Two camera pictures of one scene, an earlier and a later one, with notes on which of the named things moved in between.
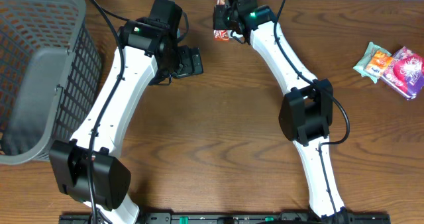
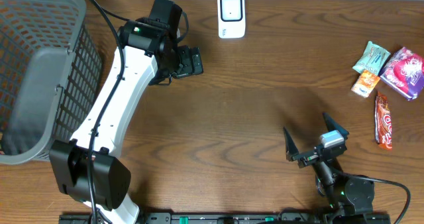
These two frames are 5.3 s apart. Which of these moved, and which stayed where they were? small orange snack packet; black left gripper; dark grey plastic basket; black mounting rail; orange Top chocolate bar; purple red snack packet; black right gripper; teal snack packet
Moved: orange Top chocolate bar; black right gripper; small orange snack packet
Stayed: dark grey plastic basket; purple red snack packet; black left gripper; teal snack packet; black mounting rail
